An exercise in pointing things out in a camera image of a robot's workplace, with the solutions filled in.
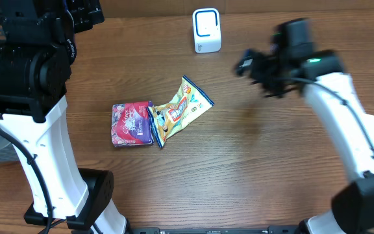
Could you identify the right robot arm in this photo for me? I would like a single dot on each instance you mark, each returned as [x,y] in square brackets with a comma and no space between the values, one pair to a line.
[319,76]

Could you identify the red purple tissue pack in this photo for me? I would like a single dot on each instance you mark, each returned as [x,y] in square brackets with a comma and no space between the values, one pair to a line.
[131,125]

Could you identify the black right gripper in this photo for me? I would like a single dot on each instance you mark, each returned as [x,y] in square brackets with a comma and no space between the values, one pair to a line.
[254,58]

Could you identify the white barcode scanner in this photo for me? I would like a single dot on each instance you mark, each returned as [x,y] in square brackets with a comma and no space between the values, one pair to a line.
[206,30]

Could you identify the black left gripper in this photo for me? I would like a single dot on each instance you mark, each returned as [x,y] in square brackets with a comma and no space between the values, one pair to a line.
[87,13]

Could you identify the cream snack bag blue edges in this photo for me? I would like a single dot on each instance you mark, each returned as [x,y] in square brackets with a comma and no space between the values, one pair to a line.
[189,103]

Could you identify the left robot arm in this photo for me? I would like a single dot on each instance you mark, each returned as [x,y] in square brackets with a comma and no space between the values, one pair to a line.
[37,49]

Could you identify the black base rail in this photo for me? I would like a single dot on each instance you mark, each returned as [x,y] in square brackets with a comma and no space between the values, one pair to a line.
[288,229]

